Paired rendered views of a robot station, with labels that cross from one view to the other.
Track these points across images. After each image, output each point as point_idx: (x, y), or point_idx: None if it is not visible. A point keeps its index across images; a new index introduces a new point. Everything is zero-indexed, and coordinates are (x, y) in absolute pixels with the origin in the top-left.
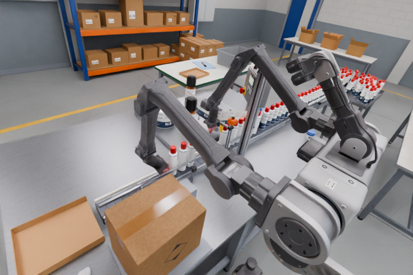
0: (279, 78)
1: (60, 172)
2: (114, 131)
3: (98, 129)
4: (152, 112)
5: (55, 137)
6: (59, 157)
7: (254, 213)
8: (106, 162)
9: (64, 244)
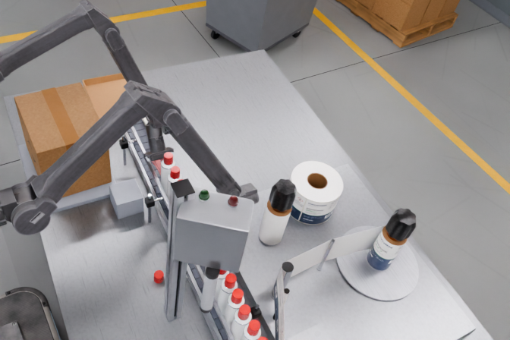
0: (82, 137)
1: (209, 96)
2: (291, 142)
3: (294, 125)
4: (103, 41)
5: (277, 88)
6: (236, 94)
7: (57, 293)
8: (218, 132)
9: (111, 104)
